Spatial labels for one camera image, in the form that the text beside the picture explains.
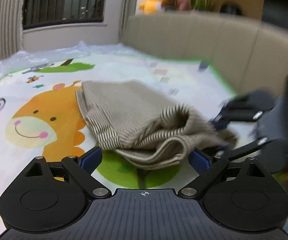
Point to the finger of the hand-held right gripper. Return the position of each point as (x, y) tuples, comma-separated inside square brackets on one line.
[(246, 107), (244, 148)]

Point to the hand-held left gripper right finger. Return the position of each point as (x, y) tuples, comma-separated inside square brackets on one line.
[(200, 160)]

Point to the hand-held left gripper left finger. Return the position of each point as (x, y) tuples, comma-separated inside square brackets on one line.
[(91, 158)]

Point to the beige striped pants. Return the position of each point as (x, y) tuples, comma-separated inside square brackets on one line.
[(134, 115)]

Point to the beige padded headboard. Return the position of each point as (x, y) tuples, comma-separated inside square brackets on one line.
[(209, 37)]

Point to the animal print play mat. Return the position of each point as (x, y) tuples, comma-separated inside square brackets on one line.
[(33, 100)]

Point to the dark round object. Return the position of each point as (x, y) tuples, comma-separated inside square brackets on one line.
[(230, 8)]

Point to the clear plastic sheet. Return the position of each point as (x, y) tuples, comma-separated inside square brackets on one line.
[(59, 51)]

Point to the yellow plush toy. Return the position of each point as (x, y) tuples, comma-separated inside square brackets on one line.
[(152, 1)]

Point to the dark barred window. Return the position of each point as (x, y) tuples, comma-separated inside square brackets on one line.
[(64, 5)]

